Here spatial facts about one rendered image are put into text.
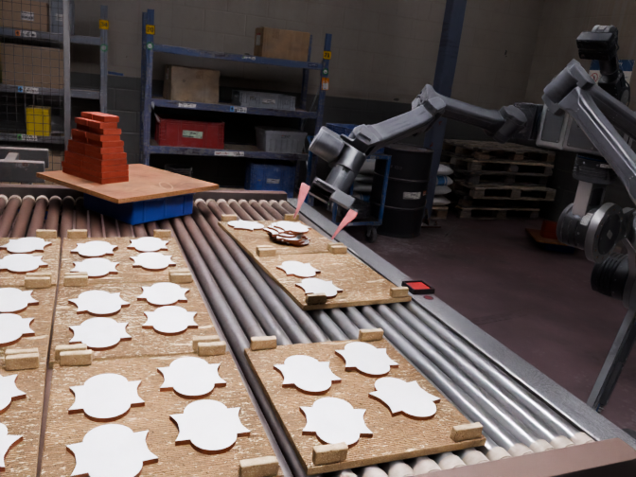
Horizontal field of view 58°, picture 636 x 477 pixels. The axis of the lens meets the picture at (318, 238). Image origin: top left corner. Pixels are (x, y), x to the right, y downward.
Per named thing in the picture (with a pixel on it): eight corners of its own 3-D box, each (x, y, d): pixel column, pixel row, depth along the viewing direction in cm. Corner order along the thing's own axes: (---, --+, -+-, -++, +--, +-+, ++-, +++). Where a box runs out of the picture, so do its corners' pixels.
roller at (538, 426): (275, 208, 280) (276, 199, 279) (585, 473, 108) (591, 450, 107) (266, 208, 279) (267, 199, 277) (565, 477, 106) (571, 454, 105)
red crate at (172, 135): (216, 143, 636) (217, 117, 628) (223, 150, 596) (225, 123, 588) (153, 140, 612) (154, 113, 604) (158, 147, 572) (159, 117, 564)
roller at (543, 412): (286, 208, 282) (287, 199, 281) (605, 468, 110) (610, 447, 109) (275, 208, 280) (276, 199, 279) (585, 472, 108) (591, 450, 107)
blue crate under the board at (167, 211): (144, 198, 253) (145, 176, 250) (194, 214, 237) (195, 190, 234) (80, 207, 228) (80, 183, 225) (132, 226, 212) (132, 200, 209)
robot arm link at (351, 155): (371, 153, 131) (363, 159, 137) (345, 136, 130) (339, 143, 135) (357, 179, 130) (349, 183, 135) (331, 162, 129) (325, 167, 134)
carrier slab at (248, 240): (299, 223, 241) (299, 220, 241) (345, 255, 206) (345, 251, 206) (218, 224, 226) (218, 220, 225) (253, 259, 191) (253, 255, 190)
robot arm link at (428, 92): (418, 75, 167) (398, 100, 173) (435, 107, 160) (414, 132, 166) (520, 107, 191) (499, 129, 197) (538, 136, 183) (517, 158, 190)
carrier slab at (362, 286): (346, 256, 205) (346, 252, 205) (411, 301, 170) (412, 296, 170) (253, 260, 190) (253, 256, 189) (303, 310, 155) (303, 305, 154)
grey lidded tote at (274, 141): (292, 148, 663) (295, 128, 656) (306, 153, 633) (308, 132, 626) (252, 147, 641) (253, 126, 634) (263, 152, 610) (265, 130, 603)
